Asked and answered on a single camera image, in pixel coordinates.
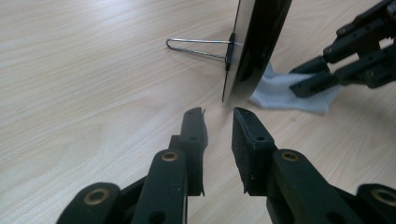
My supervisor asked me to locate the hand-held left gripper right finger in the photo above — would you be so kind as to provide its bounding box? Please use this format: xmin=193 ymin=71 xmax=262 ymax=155
xmin=231 ymin=106 xmax=278 ymax=197

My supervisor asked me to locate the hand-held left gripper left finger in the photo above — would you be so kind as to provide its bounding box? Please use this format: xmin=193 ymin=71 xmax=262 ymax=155
xmin=169 ymin=106 xmax=209 ymax=197

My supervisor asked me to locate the white wiping cloth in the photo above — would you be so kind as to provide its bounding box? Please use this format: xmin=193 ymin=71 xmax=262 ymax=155
xmin=248 ymin=62 xmax=344 ymax=114

